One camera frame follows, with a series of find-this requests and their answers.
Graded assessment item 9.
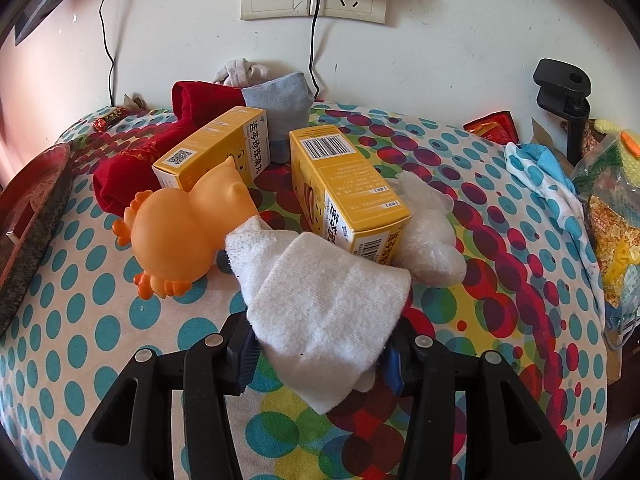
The bagged yellow knitted toy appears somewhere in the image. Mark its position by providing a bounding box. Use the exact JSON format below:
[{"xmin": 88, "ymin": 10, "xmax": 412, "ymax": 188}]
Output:
[{"xmin": 570, "ymin": 119, "xmax": 640, "ymax": 352}]

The clear plastic bag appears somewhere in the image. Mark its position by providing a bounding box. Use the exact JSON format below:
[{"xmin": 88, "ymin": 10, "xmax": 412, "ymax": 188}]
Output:
[{"xmin": 387, "ymin": 174, "xmax": 468, "ymax": 288}]

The grey-blue sock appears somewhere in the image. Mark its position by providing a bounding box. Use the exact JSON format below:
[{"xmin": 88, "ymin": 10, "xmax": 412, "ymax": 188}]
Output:
[{"xmin": 241, "ymin": 71, "xmax": 313, "ymax": 163}]

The red cloth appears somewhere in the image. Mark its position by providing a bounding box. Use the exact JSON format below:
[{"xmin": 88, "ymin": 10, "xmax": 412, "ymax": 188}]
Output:
[{"xmin": 92, "ymin": 80, "xmax": 248, "ymax": 213}]

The round red tray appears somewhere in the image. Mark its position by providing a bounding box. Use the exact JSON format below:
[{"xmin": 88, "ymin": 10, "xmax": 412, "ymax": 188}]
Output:
[{"xmin": 0, "ymin": 142, "xmax": 73, "ymax": 337}]

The black adapter cable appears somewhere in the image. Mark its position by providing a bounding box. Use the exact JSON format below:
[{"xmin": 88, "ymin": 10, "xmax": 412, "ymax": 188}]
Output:
[{"xmin": 306, "ymin": 0, "xmax": 327, "ymax": 103}]

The polka dot tablecloth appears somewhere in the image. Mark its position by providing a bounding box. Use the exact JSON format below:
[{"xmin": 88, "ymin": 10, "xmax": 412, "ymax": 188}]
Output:
[{"xmin": 0, "ymin": 102, "xmax": 608, "ymax": 480}]

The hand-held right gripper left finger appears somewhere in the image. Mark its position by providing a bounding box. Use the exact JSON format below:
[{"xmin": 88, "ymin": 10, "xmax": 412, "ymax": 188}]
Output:
[{"xmin": 60, "ymin": 312, "xmax": 261, "ymax": 480}]

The red snack packet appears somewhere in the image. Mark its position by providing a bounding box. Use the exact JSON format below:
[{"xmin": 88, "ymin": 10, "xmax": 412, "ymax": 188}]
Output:
[{"xmin": 462, "ymin": 111, "xmax": 519, "ymax": 147}]

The blue dotted white cloth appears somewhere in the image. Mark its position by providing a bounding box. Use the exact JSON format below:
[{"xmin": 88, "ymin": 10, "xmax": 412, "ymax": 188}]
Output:
[{"xmin": 504, "ymin": 141, "xmax": 608, "ymax": 351}]

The yellow medicine box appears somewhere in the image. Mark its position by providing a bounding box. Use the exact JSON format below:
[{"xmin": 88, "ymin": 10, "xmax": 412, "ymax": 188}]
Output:
[
  {"xmin": 151, "ymin": 106, "xmax": 273, "ymax": 193},
  {"xmin": 289, "ymin": 127, "xmax": 413, "ymax": 267}
]

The red candy wrapper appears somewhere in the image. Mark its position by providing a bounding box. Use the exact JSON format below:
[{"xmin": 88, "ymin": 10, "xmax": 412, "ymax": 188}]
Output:
[{"xmin": 92, "ymin": 106, "xmax": 126, "ymax": 134}]

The white and grey sock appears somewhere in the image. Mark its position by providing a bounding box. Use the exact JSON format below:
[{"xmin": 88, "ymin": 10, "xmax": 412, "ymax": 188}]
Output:
[{"xmin": 214, "ymin": 58, "xmax": 281, "ymax": 88}]

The black clamp stand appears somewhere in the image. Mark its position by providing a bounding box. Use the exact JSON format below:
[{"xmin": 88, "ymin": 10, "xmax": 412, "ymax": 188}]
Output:
[{"xmin": 532, "ymin": 58, "xmax": 594, "ymax": 167}]

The black monitor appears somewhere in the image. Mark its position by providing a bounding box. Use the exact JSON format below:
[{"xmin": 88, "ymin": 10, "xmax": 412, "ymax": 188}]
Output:
[{"xmin": 0, "ymin": 0, "xmax": 117, "ymax": 47}]

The orange rubber toy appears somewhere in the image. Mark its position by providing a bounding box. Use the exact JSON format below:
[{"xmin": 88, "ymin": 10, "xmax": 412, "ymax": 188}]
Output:
[{"xmin": 112, "ymin": 155, "xmax": 261, "ymax": 300}]

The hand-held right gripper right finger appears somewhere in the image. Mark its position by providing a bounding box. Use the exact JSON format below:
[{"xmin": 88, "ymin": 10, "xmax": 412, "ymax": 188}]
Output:
[{"xmin": 377, "ymin": 327, "xmax": 583, "ymax": 480}]

